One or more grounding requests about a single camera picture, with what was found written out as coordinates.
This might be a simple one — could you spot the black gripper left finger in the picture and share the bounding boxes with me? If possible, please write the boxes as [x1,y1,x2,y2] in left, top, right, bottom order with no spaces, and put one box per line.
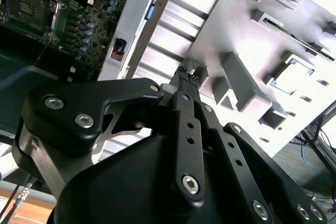
[12,65,208,209]

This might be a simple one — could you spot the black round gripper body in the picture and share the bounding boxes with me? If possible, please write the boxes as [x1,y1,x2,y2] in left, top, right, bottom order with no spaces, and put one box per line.
[52,134,253,224]

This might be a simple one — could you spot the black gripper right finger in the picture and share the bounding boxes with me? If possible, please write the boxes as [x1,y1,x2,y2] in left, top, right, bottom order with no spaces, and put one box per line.
[188,71,329,224]

